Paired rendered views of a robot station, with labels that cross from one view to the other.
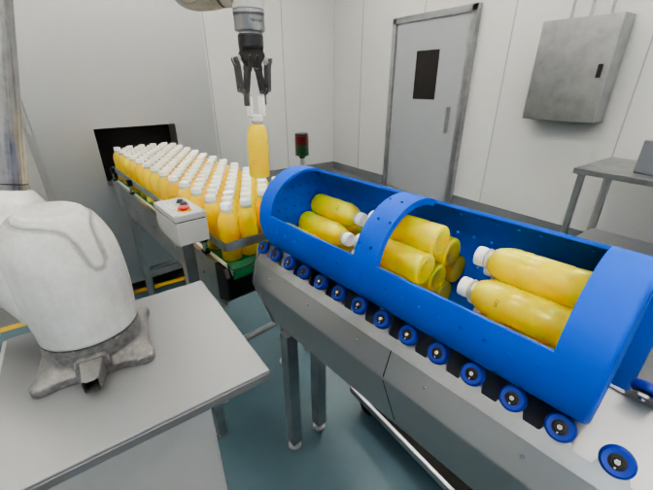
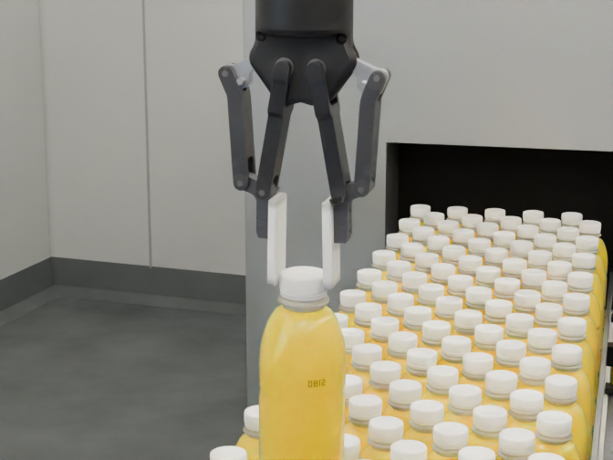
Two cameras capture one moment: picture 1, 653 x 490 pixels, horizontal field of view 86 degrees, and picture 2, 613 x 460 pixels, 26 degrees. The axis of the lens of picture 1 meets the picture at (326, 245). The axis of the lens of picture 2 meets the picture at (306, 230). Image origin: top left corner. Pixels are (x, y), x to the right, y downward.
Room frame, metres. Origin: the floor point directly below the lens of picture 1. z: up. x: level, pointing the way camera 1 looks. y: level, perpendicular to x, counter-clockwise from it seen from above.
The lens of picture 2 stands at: (0.62, -0.61, 1.65)
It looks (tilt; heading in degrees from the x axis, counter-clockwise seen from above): 13 degrees down; 55
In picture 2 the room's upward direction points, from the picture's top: straight up
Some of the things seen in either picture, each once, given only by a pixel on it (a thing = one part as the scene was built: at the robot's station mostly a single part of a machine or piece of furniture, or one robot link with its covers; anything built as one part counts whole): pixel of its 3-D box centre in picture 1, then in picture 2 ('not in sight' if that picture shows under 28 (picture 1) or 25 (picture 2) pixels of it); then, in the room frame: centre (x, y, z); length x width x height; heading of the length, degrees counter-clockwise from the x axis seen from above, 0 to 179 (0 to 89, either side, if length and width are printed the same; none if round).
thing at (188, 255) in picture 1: (205, 348); not in sight; (1.09, 0.49, 0.50); 0.04 x 0.04 x 1.00; 41
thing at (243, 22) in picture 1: (249, 22); not in sight; (1.21, 0.23, 1.63); 0.09 x 0.09 x 0.06
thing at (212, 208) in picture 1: (214, 224); not in sight; (1.21, 0.42, 0.99); 0.07 x 0.07 x 0.19
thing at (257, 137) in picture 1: (257, 149); (302, 400); (1.21, 0.23, 1.26); 0.07 x 0.07 x 0.19
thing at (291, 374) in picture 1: (292, 394); not in sight; (1.03, 0.14, 0.31); 0.06 x 0.06 x 0.63; 41
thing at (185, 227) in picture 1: (181, 220); not in sight; (1.09, 0.49, 1.05); 0.20 x 0.10 x 0.10; 41
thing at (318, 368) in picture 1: (318, 376); not in sight; (1.12, 0.04, 0.31); 0.06 x 0.06 x 0.63; 41
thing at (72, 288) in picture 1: (66, 268); not in sight; (0.52, 0.44, 1.18); 0.18 x 0.16 x 0.22; 70
